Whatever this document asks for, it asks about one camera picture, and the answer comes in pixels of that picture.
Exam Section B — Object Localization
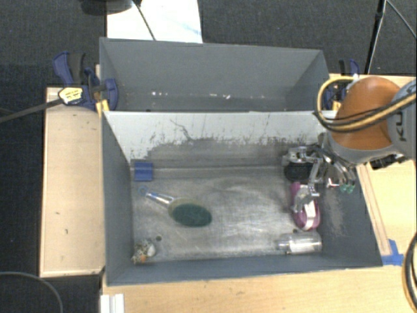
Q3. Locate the grey metal bin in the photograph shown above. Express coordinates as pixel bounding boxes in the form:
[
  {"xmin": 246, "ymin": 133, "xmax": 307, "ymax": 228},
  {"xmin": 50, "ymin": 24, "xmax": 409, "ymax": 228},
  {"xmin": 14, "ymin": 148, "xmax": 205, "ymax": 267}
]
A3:
[{"xmin": 98, "ymin": 37, "xmax": 384, "ymax": 286}]

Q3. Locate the green scrub brush clear handle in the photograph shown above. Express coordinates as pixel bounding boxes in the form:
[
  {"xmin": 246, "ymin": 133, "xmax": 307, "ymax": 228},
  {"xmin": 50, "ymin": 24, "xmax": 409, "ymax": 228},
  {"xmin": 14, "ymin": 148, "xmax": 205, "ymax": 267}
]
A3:
[{"xmin": 137, "ymin": 186, "xmax": 214, "ymax": 229}]

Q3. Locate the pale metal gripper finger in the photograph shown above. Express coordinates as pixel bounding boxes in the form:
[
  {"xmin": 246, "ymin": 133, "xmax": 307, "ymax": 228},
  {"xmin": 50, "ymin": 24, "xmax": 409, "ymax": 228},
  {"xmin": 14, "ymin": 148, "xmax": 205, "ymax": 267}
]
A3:
[{"xmin": 291, "ymin": 185, "xmax": 322, "ymax": 215}]

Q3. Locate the small blue block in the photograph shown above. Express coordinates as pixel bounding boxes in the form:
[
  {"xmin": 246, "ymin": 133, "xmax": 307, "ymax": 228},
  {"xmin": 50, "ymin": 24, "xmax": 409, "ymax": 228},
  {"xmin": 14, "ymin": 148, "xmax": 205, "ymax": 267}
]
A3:
[{"xmin": 134, "ymin": 161, "xmax": 154, "ymax": 183}]

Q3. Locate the pale wood board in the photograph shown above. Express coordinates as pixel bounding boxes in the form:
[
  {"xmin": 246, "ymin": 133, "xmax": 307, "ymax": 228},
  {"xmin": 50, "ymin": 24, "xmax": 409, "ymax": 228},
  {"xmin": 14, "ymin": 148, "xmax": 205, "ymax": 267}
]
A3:
[{"xmin": 39, "ymin": 86, "xmax": 107, "ymax": 278}]

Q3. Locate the purple strap loop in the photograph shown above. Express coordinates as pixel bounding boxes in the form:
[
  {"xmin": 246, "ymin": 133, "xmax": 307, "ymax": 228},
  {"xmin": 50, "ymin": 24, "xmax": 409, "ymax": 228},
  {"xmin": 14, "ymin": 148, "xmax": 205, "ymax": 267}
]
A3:
[{"xmin": 289, "ymin": 181, "xmax": 322, "ymax": 232}]

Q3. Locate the brown and white toy animal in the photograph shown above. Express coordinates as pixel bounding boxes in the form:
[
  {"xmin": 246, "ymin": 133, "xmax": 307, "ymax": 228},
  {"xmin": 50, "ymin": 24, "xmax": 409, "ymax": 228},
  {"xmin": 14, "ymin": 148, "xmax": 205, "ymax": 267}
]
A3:
[{"xmin": 130, "ymin": 237, "xmax": 158, "ymax": 265}]

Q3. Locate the clear plastic bottle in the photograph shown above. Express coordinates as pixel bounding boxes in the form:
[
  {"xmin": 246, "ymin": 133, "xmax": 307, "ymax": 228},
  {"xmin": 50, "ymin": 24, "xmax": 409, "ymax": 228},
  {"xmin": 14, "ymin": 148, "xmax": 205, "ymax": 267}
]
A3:
[{"xmin": 276, "ymin": 231, "xmax": 323, "ymax": 256}]

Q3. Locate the black and silver round object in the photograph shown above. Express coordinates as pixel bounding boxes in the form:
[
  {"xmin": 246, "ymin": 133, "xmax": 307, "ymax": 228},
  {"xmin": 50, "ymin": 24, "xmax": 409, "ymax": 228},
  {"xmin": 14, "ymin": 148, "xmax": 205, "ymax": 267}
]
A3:
[{"xmin": 281, "ymin": 145, "xmax": 314, "ymax": 183}]

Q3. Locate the black cylinder on white bracket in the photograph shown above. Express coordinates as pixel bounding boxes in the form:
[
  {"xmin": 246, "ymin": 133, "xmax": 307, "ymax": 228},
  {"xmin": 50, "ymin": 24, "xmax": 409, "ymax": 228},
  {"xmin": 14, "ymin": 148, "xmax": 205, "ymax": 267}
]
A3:
[{"xmin": 369, "ymin": 153, "xmax": 407, "ymax": 171}]

